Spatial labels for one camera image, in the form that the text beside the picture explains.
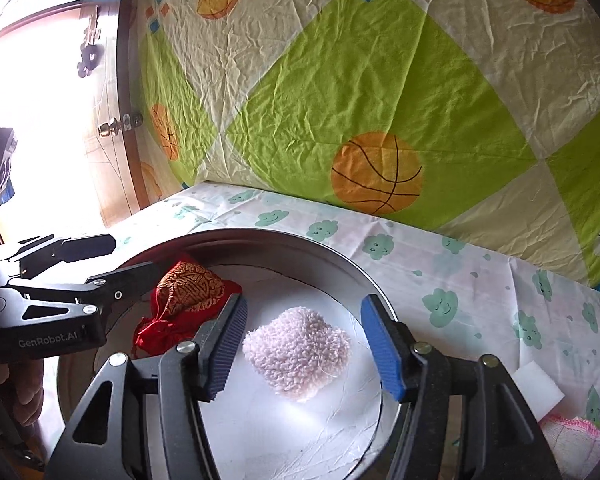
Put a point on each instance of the round metal tin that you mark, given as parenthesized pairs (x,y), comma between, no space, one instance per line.
(290,249)

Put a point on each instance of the white sponge block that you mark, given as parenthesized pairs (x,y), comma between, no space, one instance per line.
(537,390)

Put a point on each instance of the dark hanging door ornament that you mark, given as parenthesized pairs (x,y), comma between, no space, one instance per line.
(90,50)

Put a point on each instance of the pink fluffy cloth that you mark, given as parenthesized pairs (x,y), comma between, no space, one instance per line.
(300,350)

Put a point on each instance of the cloud printed tablecloth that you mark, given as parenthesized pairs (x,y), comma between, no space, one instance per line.
(480,280)

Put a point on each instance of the wooden door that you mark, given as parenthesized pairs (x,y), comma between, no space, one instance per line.
(115,175)

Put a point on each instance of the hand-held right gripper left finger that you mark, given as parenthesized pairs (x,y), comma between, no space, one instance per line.
(227,345)

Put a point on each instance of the white paper tin liner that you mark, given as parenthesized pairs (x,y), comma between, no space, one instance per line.
(305,425)

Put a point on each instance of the basketball printed bedsheet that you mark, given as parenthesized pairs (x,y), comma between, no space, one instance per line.
(380,85)

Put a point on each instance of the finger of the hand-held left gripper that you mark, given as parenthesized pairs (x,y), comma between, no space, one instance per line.
(130,280)
(87,246)

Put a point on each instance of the white cloth with pink edge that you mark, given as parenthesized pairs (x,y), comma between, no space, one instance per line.
(575,450)

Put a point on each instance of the metal door knob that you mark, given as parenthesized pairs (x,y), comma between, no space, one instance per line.
(111,127)

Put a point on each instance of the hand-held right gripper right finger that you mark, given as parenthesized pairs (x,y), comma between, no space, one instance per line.
(382,345)

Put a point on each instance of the person's left hand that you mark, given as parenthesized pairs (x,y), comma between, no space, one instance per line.
(15,390)

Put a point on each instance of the red gold embroidered pouch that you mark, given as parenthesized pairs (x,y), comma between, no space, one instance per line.
(190,285)

